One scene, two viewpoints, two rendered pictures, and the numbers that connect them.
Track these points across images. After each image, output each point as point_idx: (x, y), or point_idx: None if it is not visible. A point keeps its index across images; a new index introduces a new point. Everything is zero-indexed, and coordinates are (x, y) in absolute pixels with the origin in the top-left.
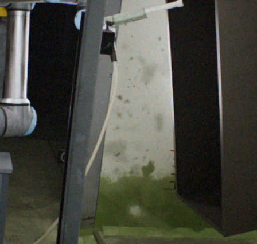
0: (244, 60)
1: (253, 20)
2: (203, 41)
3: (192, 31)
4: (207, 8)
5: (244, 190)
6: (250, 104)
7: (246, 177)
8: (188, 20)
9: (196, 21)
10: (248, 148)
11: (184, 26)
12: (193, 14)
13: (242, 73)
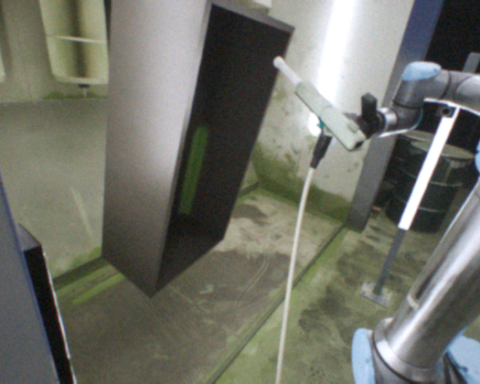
0: (246, 105)
1: (247, 66)
2: (136, 105)
3: (152, 95)
4: (134, 48)
5: (218, 204)
6: (230, 140)
7: (219, 195)
8: (158, 78)
9: (148, 77)
10: (223, 174)
11: (163, 91)
12: (154, 65)
13: (244, 117)
